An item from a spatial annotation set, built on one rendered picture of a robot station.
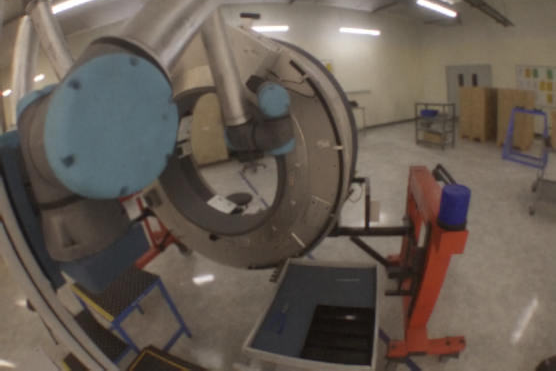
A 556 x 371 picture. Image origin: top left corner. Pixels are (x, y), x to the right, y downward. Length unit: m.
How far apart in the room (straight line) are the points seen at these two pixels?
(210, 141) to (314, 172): 4.96
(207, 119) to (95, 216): 5.52
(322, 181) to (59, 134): 1.03
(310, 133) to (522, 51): 8.63
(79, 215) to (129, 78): 0.25
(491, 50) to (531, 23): 1.87
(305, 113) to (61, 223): 0.93
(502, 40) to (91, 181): 9.50
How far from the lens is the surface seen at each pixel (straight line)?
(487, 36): 9.66
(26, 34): 1.15
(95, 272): 0.44
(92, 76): 0.24
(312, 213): 1.18
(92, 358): 0.71
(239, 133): 0.80
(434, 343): 1.49
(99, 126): 0.24
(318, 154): 1.07
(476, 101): 6.95
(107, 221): 0.44
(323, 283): 1.14
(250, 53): 1.00
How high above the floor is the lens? 1.47
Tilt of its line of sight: 16 degrees down
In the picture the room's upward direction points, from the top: 8 degrees counter-clockwise
